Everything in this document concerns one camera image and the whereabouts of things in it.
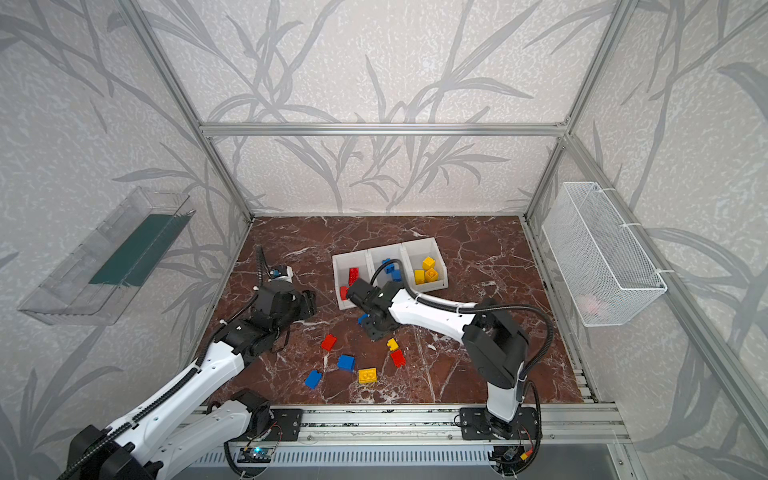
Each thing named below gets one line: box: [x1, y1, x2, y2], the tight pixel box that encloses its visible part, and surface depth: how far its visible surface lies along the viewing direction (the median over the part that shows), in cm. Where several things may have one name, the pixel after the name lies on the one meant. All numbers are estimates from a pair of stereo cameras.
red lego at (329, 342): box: [321, 334, 337, 351], surface depth 88 cm
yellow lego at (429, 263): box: [422, 256, 437, 270], surface depth 104 cm
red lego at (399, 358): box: [391, 350, 407, 368], surface depth 86 cm
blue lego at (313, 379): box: [304, 370, 323, 389], surface depth 82 cm
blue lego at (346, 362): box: [338, 355, 355, 371], surface depth 84 cm
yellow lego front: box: [358, 368, 377, 384], surface depth 82 cm
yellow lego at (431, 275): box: [424, 268, 439, 283], surface depth 101 cm
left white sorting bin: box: [332, 249, 377, 311], surface depth 101 cm
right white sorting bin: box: [400, 237, 449, 293], surface depth 104 cm
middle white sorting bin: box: [366, 243, 416, 291], surface depth 104 cm
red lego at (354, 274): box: [349, 267, 361, 287], surface depth 103 cm
